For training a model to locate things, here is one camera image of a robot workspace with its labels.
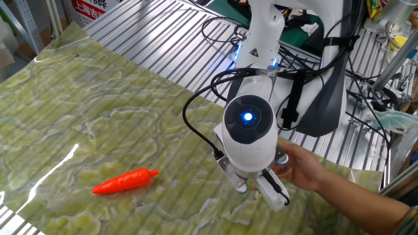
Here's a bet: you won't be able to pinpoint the small yellow object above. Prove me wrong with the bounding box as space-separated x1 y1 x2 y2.
389 35 410 51

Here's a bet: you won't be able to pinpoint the orange plastic carrot toy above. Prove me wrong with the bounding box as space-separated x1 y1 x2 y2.
91 167 160 195

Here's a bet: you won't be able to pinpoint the grey perforated shelf post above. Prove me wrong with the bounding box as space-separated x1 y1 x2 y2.
12 0 46 55

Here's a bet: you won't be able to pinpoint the slanted aluminium profile bar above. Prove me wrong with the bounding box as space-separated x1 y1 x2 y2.
371 31 418 93

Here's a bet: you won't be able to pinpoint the yellow green snack bag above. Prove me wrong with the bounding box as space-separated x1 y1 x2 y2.
365 0 383 20

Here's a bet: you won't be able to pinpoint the green marble pattern mat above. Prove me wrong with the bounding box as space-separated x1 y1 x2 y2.
0 21 383 235

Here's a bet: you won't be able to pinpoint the person's bare forearm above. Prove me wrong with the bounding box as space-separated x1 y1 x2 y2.
315 168 413 235

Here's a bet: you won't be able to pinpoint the person's bare hand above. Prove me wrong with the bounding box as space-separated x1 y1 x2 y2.
271 142 327 193

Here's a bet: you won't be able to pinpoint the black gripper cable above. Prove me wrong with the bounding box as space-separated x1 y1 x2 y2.
181 67 281 161

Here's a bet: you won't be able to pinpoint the green and yellow sleeve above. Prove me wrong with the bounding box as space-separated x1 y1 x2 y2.
393 204 418 235

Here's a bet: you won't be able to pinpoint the red and white sign box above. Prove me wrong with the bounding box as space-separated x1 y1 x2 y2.
69 0 122 28

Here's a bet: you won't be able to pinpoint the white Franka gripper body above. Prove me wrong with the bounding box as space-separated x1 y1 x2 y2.
253 168 291 212

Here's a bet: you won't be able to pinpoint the dark green table mat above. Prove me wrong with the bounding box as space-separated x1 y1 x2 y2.
205 0 327 50

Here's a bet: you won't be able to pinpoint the metal wrist bracket blue caps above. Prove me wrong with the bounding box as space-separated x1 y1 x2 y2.
214 145 291 196

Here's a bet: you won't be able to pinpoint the teal translucent plastic piece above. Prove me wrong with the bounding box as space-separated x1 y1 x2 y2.
363 108 418 135

